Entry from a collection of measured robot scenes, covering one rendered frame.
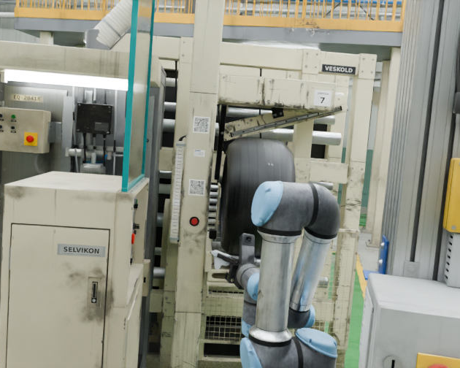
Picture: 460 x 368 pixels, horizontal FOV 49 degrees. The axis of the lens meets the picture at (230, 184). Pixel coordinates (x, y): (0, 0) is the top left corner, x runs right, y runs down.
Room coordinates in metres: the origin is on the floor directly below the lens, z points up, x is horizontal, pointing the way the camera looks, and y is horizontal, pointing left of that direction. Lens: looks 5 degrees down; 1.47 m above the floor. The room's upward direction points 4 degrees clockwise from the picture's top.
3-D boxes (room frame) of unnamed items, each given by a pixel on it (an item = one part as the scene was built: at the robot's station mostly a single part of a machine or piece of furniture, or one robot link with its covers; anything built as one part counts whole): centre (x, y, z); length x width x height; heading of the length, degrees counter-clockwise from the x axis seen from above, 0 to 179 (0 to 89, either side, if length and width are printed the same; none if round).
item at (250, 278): (1.47, -0.10, 1.04); 0.11 x 0.08 x 0.09; 15
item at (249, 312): (1.47, -0.12, 0.94); 0.11 x 0.08 x 0.11; 105
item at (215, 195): (2.82, 0.15, 1.05); 0.20 x 0.15 x 0.30; 94
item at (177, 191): (2.38, 0.24, 1.19); 0.05 x 0.04 x 0.48; 4
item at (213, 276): (2.31, -0.11, 0.84); 0.36 x 0.09 x 0.06; 94
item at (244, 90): (2.76, -0.20, 1.71); 0.61 x 0.25 x 0.15; 94
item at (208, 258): (2.44, 0.08, 0.90); 0.40 x 0.03 x 0.10; 4
